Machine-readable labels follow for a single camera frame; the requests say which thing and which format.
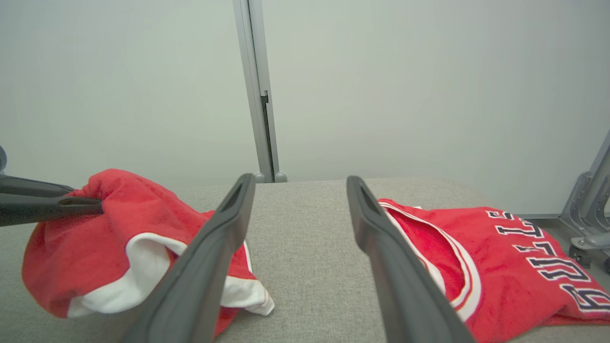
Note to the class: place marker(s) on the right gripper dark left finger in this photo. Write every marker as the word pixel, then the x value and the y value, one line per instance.
pixel 200 281

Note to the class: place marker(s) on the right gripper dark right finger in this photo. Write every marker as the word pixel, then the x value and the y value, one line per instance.
pixel 405 295

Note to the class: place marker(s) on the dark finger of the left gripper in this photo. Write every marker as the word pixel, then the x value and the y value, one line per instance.
pixel 33 186
pixel 47 208

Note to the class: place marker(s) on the red shorts white lining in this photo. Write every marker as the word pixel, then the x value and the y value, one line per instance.
pixel 71 247

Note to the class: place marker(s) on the red Bulls jersey white sleeves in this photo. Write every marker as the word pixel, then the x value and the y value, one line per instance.
pixel 514 286

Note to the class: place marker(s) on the grey metal partition foot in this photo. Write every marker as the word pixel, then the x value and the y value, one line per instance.
pixel 579 205

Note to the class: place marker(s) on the grey partition post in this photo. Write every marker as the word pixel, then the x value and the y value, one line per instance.
pixel 259 47
pixel 245 71

